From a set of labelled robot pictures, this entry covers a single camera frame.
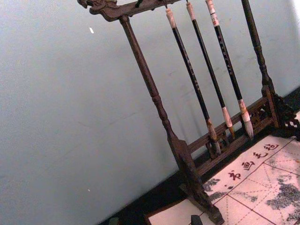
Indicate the dark wooden brush rack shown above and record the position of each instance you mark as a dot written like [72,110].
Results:
[142,65]

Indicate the black brush with brown tip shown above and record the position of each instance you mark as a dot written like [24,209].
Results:
[190,70]

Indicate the black brush with pale ferrule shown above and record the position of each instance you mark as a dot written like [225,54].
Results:
[208,63]

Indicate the black table cloth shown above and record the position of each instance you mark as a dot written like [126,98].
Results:
[164,194]

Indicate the white sheet with dark border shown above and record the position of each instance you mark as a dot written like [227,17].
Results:
[168,218]

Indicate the white gridded calligraphy felt mat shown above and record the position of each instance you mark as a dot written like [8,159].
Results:
[257,187]

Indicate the plain pale wall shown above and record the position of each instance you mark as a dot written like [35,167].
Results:
[58,105]

